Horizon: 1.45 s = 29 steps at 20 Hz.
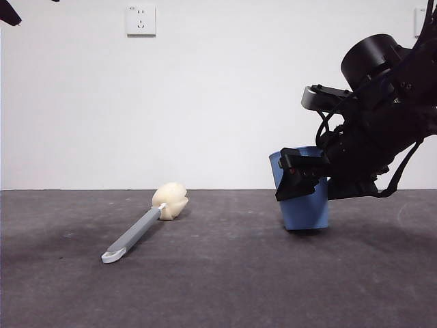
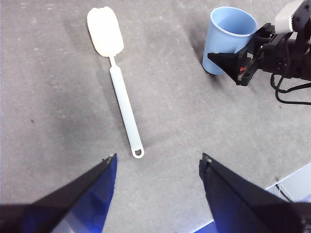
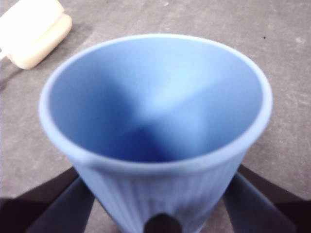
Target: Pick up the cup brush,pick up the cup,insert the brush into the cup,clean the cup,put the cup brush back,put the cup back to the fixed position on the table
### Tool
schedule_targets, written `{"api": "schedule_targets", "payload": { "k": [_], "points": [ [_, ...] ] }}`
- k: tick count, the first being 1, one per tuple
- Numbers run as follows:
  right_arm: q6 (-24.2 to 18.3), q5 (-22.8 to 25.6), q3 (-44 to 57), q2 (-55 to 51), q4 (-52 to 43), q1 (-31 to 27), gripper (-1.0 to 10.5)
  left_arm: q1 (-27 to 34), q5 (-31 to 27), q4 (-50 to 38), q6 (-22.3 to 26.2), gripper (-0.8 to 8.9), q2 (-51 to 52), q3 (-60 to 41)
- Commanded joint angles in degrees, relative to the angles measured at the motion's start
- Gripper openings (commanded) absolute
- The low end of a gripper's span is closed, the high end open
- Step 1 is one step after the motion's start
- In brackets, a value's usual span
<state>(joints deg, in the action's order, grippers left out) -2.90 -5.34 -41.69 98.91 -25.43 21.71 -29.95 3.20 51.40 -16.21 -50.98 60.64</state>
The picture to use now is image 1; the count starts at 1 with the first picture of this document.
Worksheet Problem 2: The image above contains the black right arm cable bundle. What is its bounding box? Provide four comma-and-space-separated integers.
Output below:
411, 0, 437, 52

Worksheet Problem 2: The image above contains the white wall socket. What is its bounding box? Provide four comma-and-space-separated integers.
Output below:
126, 5, 157, 38
414, 7, 428, 38

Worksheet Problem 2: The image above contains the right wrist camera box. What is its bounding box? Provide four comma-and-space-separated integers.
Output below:
300, 84, 358, 113

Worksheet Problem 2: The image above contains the blue ribbed plastic cup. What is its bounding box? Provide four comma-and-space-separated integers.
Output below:
268, 146, 330, 231

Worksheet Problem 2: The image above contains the black right arm cable sleeve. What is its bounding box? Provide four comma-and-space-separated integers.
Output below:
377, 138, 426, 198

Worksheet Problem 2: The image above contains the grey handle sponge cup brush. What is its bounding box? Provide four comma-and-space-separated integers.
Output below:
100, 182, 189, 264

